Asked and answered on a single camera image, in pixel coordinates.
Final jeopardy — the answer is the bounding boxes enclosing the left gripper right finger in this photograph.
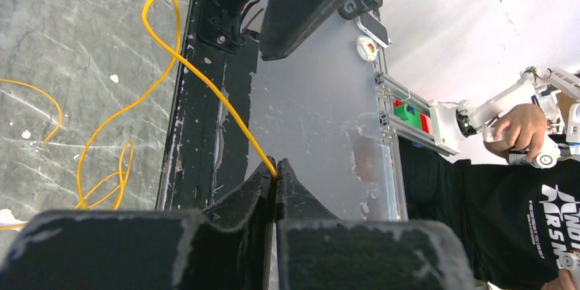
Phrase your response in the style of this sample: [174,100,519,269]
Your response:
[276,159,476,289]

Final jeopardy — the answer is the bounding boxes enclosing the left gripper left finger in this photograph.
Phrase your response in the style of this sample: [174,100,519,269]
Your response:
[1,164,274,289]

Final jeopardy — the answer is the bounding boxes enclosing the operator hand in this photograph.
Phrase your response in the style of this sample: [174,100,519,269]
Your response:
[484,103,547,163]

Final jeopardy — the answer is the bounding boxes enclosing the white smartphone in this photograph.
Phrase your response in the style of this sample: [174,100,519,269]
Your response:
[356,12,392,48]

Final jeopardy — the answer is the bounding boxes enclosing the white round badge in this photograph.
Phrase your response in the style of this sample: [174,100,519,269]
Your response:
[355,36,378,62]

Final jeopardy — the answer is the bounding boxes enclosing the clear acrylic front panel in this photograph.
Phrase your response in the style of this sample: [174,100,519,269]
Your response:
[249,13,408,221]

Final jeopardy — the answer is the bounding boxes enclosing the operator black t-shirt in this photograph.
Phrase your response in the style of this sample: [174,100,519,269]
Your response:
[399,139,579,289]

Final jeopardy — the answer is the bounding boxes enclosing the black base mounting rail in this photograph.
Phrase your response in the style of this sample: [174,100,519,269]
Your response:
[156,0,259,210]

